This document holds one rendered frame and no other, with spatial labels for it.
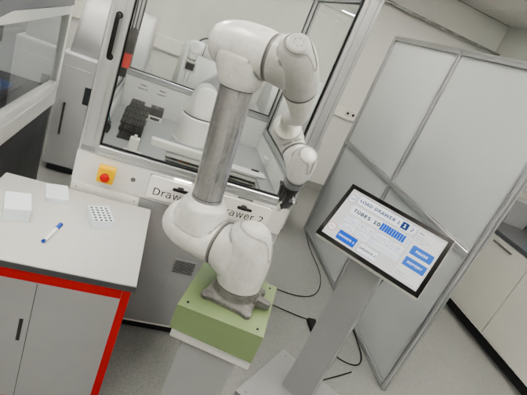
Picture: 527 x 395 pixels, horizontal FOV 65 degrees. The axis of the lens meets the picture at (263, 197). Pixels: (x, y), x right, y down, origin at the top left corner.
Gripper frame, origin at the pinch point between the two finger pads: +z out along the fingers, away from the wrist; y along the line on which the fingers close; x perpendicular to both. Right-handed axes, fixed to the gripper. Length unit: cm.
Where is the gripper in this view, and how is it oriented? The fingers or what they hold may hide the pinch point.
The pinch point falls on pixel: (281, 205)
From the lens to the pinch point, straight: 189.4
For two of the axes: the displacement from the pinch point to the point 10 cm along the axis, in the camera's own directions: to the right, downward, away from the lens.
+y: -3.8, -8.4, 3.9
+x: -9.0, 2.4, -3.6
